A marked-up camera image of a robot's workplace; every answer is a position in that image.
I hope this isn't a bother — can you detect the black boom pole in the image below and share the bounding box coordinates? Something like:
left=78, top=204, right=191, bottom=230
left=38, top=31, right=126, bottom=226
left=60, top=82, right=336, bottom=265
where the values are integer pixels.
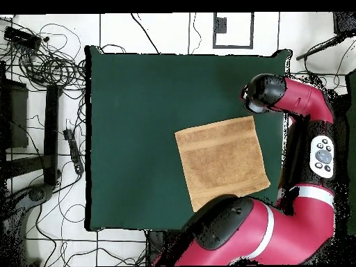
left=295, top=34, right=347, bottom=61

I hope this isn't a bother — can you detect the black flat box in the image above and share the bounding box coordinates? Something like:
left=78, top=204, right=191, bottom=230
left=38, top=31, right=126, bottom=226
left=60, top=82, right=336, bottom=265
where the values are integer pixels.
left=0, top=78, right=29, bottom=149

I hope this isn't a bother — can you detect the dark green table cloth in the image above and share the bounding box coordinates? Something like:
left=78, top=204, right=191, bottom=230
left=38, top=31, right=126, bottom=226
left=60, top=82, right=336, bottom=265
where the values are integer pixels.
left=84, top=44, right=293, bottom=233

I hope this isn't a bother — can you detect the black power strip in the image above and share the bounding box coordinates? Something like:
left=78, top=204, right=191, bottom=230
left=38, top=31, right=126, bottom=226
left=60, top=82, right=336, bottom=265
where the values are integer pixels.
left=63, top=128, right=85, bottom=175

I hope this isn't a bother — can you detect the black tripod base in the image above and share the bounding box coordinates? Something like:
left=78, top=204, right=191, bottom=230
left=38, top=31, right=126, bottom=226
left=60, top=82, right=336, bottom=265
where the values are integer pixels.
left=0, top=183, right=54, bottom=266

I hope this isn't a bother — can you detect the yellow terry towel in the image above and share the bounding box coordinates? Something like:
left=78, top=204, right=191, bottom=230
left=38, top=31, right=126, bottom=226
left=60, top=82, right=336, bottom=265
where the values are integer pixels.
left=174, top=115, right=271, bottom=213

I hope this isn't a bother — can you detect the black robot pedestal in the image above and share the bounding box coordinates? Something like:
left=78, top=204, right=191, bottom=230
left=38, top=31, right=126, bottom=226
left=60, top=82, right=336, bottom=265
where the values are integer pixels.
left=145, top=229, right=168, bottom=266

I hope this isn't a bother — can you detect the grey floor tape frame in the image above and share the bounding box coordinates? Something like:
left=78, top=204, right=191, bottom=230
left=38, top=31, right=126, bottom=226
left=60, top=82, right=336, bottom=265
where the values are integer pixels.
left=213, top=11, right=254, bottom=50

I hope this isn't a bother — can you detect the black floor cable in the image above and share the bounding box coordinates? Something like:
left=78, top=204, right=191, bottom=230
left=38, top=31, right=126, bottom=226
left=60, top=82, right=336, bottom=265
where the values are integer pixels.
left=130, top=13, right=161, bottom=54

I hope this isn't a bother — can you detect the black speckled box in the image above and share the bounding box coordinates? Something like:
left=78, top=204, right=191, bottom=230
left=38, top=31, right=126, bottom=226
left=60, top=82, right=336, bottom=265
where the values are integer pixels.
left=332, top=11, right=356, bottom=36

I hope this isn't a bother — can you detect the dark green hanging cloth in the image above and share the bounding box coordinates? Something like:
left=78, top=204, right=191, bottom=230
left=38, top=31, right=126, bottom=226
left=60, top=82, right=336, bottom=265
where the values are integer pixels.
left=344, top=69, right=356, bottom=236

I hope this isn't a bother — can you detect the black stand bar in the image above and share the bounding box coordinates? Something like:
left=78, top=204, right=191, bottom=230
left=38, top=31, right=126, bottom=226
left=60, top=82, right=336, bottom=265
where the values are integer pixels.
left=43, top=84, right=63, bottom=186

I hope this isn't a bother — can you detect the black network box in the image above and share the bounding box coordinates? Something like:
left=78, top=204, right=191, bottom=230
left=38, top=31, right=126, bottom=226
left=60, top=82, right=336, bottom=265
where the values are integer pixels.
left=3, top=25, right=42, bottom=51

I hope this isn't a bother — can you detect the dark grey square plate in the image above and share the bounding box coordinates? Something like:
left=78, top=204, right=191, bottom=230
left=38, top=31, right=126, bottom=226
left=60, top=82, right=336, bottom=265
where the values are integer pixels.
left=213, top=17, right=228, bottom=34

